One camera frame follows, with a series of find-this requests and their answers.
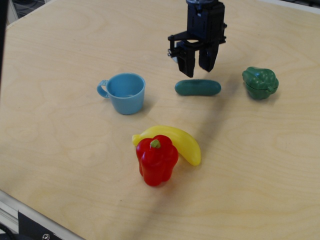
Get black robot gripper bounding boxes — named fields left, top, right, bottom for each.
left=168, top=1, right=227, bottom=78

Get dark green toy cucumber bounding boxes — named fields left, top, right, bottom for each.
left=174, top=79, right=222, bottom=96

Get light blue plastic cup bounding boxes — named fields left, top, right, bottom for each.
left=96, top=72, right=146, bottom=115

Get light blue small cube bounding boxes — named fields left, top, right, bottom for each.
left=171, top=57, right=178, bottom=63

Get green toy bell pepper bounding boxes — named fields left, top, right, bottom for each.
left=242, top=66, right=279, bottom=100

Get yellow toy banana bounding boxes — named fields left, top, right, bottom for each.
left=132, top=125, right=202, bottom=166

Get red toy bell pepper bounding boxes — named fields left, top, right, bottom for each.
left=136, top=135, right=179, bottom=187

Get aluminium table edge frame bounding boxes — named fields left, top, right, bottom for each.
left=0, top=191, right=82, bottom=240

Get black corner bracket with screw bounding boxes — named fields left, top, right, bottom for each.
left=17, top=211, right=63, bottom=240

